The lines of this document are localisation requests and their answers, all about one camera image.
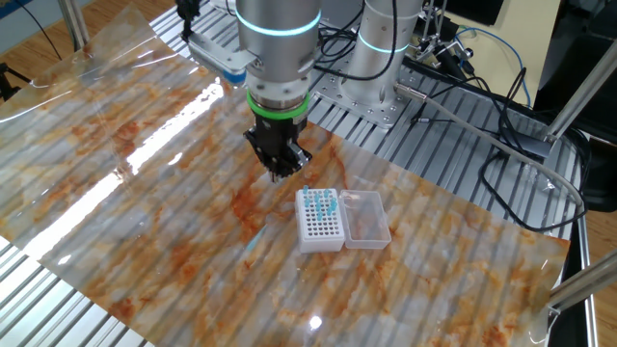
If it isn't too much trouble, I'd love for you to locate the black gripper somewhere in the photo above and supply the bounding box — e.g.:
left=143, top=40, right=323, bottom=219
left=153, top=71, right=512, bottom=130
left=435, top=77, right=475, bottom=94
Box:
left=243, top=115, right=313, bottom=183

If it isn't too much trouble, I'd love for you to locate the white pipette tip holder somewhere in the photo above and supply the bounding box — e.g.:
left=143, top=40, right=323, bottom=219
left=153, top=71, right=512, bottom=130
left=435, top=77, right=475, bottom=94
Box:
left=294, top=187, right=347, bottom=255

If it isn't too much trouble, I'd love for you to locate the silver base mounting plate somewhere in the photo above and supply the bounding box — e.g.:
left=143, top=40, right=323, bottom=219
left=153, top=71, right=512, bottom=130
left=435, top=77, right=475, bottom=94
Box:
left=311, top=61, right=421, bottom=130

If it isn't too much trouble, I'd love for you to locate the clear plastic box lid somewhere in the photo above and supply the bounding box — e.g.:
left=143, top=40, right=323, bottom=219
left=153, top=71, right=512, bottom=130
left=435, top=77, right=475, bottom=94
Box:
left=337, top=189, right=392, bottom=251

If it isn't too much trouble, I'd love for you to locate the orange marble pattern sheet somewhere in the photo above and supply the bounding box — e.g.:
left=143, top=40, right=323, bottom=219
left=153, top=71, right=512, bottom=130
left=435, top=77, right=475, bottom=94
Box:
left=0, top=4, right=573, bottom=347

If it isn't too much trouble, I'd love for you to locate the silver metal clamp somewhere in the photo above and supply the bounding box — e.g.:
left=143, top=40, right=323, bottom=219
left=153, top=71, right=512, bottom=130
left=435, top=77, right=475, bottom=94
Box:
left=413, top=28, right=476, bottom=71

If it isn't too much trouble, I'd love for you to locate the grey adapter box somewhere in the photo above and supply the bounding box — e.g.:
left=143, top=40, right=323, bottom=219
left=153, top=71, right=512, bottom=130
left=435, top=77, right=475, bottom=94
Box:
left=518, top=130, right=554, bottom=159

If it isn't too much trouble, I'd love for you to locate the black tripod leg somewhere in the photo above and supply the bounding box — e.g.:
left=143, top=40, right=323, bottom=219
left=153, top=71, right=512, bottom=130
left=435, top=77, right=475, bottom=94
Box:
left=0, top=62, right=33, bottom=103

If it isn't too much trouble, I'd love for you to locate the black equipment case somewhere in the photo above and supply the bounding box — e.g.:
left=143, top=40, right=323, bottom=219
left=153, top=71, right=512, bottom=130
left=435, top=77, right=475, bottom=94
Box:
left=532, top=0, right=617, bottom=146

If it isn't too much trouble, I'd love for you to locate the green wrist flange ring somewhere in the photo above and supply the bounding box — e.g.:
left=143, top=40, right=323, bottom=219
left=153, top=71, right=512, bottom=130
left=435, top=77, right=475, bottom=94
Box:
left=245, top=89, right=311, bottom=121

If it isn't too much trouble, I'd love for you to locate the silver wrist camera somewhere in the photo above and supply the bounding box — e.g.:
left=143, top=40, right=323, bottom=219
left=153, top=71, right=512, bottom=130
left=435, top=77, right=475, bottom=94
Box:
left=185, top=33, right=259, bottom=87

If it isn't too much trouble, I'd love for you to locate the grey cable with metal plug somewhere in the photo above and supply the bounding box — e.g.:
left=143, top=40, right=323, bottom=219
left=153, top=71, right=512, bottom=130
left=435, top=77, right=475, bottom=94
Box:
left=393, top=81, right=588, bottom=221

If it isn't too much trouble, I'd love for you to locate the black camera cable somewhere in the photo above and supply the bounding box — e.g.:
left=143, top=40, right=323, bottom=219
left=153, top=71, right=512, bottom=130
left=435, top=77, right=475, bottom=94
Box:
left=174, top=0, right=201, bottom=42

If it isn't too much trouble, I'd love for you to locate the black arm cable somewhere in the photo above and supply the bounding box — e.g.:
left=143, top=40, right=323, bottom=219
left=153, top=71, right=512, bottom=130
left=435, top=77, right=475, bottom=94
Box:
left=312, top=0, right=401, bottom=83

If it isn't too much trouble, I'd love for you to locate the black looped cable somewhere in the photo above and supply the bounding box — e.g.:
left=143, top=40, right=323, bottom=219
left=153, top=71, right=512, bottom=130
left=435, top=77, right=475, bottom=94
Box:
left=409, top=57, right=592, bottom=233

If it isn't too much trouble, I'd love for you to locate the aluminium frame post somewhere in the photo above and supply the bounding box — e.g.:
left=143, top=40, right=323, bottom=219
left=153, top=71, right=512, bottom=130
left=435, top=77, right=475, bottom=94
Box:
left=544, top=37, right=617, bottom=145
left=56, top=0, right=93, bottom=52
left=547, top=250, right=617, bottom=315

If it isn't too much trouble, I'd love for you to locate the blue cable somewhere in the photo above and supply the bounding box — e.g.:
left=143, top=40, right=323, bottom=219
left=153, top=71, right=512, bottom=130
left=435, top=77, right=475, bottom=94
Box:
left=455, top=26, right=534, bottom=110

